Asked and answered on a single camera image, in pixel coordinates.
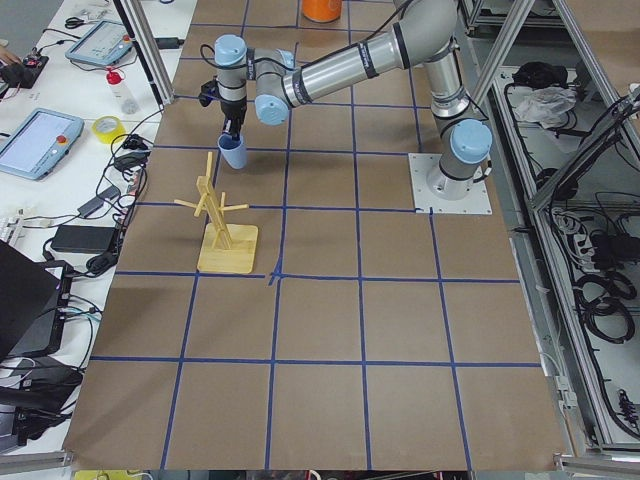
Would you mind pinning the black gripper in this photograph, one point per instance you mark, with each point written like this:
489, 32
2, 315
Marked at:
233, 108

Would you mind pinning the light blue paper cup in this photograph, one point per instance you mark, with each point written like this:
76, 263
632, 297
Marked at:
233, 150

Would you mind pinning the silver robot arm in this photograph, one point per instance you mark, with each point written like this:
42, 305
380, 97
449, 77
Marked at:
417, 33

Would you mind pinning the wooden cup rack stand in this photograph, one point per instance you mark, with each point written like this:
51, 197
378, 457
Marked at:
226, 248

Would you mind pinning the person hand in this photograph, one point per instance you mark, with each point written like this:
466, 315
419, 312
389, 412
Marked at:
7, 57

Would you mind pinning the red cap squeeze bottle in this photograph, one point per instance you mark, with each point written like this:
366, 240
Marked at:
121, 92

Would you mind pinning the small black power adapter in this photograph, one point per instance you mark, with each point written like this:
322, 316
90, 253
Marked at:
169, 43

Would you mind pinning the yellow tape roll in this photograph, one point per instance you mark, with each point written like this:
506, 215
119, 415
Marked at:
108, 129

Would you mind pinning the orange metal can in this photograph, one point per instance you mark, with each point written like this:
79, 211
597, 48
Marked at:
322, 11

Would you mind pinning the far teach pendant tablet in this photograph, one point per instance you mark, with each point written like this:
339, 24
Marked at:
105, 44

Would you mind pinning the teach pendant tablet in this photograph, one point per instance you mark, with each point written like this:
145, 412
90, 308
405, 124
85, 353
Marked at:
42, 140
105, 44

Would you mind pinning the black scissors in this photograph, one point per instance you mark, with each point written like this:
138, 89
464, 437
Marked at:
74, 22

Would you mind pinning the near teach pendant tablet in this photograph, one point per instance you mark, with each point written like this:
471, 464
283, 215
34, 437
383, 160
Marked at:
42, 140

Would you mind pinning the black power adapter brick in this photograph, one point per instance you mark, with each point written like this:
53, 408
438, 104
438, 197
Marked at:
83, 239

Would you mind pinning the black laptop computer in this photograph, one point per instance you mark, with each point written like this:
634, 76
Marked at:
33, 295

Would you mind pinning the white crumpled cloth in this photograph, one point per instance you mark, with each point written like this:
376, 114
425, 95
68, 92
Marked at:
548, 107

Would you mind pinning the aluminium frame post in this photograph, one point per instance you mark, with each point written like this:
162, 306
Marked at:
133, 17

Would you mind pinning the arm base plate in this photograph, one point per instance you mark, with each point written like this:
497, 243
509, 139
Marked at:
435, 193

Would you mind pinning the aluminium side frame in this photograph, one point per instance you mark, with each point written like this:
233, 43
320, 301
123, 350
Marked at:
573, 191

